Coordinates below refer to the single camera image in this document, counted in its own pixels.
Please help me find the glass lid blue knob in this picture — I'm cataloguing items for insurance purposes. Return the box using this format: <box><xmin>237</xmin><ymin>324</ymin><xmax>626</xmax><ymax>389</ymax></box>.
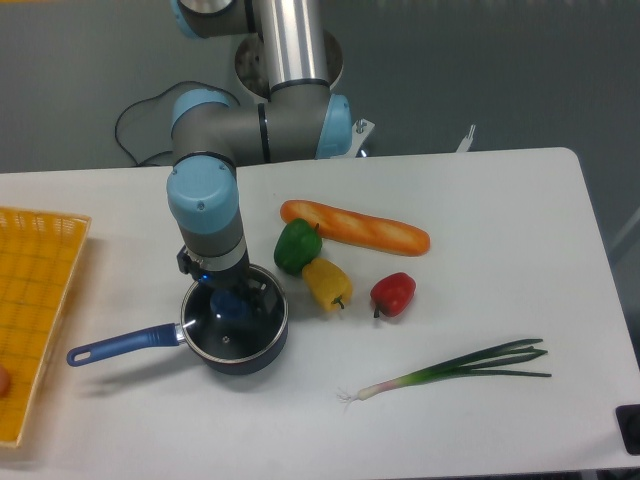
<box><xmin>181</xmin><ymin>265</ymin><xmax>288</xmax><ymax>375</ymax></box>

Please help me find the yellow bell pepper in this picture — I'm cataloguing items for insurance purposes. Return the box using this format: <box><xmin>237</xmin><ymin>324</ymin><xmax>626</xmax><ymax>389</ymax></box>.
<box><xmin>302</xmin><ymin>258</ymin><xmax>353</xmax><ymax>312</ymax></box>

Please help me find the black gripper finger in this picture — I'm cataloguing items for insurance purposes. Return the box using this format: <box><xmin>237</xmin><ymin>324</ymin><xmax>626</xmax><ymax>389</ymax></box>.
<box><xmin>237</xmin><ymin>279</ymin><xmax>269</xmax><ymax>317</ymax></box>
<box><xmin>176</xmin><ymin>245</ymin><xmax>200</xmax><ymax>280</ymax></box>

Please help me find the black cable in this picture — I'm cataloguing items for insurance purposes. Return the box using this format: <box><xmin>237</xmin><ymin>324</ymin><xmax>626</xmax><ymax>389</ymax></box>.
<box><xmin>114</xmin><ymin>80</ymin><xmax>241</xmax><ymax>167</ymax></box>

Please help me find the green bell pepper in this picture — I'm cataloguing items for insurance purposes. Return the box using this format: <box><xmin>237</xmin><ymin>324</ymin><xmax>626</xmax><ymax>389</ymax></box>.
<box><xmin>274</xmin><ymin>218</ymin><xmax>322</xmax><ymax>276</ymax></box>

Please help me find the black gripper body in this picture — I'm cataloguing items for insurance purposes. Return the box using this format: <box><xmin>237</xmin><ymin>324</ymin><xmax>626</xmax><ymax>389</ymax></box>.
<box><xmin>196</xmin><ymin>252</ymin><xmax>250</xmax><ymax>296</ymax></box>

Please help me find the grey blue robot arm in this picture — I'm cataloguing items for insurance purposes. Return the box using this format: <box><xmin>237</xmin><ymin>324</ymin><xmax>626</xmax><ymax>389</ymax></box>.
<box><xmin>166</xmin><ymin>1</ymin><xmax>352</xmax><ymax>300</ymax></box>

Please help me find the green spring onion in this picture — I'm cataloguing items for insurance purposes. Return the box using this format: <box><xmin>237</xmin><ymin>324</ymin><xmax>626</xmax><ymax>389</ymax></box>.
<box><xmin>335</xmin><ymin>338</ymin><xmax>552</xmax><ymax>408</ymax></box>

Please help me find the orange baguette bread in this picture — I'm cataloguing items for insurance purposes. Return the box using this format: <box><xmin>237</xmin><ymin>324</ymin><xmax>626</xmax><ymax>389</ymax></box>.
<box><xmin>280</xmin><ymin>200</ymin><xmax>431</xmax><ymax>257</ymax></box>

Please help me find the dark blue saucepan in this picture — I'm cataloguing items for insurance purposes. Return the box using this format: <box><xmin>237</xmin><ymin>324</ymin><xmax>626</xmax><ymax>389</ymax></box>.
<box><xmin>66</xmin><ymin>265</ymin><xmax>288</xmax><ymax>375</ymax></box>

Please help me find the yellow wicker basket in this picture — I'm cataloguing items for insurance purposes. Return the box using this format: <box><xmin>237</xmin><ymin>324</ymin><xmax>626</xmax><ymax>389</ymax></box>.
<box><xmin>1</xmin><ymin>206</ymin><xmax>91</xmax><ymax>448</ymax></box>

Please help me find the red bell pepper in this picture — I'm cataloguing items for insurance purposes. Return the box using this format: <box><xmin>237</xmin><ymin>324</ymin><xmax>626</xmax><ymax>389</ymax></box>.
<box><xmin>370</xmin><ymin>272</ymin><xmax>416</xmax><ymax>318</ymax></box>

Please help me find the black device at edge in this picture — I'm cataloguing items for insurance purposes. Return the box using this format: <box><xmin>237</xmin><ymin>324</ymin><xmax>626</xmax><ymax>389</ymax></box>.
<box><xmin>615</xmin><ymin>404</ymin><xmax>640</xmax><ymax>456</ymax></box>

